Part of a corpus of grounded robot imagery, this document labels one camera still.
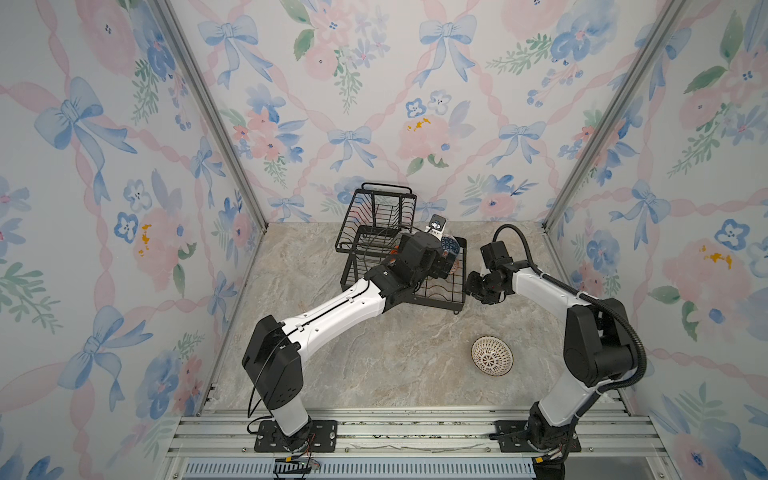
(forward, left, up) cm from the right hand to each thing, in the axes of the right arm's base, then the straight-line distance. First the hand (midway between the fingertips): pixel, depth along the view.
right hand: (467, 289), depth 95 cm
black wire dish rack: (+23, +28, +10) cm, 38 cm away
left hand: (-1, +12, +23) cm, 26 cm away
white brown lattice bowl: (-20, -5, -5) cm, 21 cm away
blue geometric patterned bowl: (+20, +3, 0) cm, 20 cm away
